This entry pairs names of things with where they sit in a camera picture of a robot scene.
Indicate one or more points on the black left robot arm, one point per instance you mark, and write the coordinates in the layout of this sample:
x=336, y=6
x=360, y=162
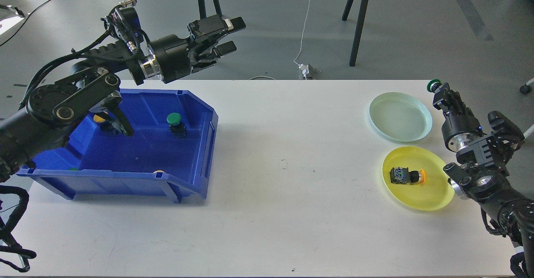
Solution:
x=64, y=91

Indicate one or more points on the pale green plate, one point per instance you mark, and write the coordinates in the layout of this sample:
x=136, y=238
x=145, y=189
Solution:
x=399, y=117

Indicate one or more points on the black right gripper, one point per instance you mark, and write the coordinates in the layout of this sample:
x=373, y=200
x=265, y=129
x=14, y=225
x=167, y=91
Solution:
x=460, y=126

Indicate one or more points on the yellow plate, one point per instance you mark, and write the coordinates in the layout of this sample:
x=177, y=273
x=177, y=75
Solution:
x=431, y=195

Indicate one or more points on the right black tripod legs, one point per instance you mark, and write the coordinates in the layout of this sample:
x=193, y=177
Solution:
x=363, y=7

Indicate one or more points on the chair caster wheel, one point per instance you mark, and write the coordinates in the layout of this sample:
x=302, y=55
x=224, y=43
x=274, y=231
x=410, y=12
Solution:
x=527, y=87

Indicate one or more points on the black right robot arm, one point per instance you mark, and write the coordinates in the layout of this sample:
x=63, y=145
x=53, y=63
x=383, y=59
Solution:
x=480, y=172

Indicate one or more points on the blue plastic storage bin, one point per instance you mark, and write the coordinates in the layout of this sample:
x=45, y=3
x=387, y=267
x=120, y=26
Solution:
x=124, y=165

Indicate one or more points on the white power adapter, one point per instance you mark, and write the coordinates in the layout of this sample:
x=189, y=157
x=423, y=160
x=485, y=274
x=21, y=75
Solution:
x=307, y=72

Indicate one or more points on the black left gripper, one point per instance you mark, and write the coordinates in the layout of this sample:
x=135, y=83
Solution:
x=171, y=58

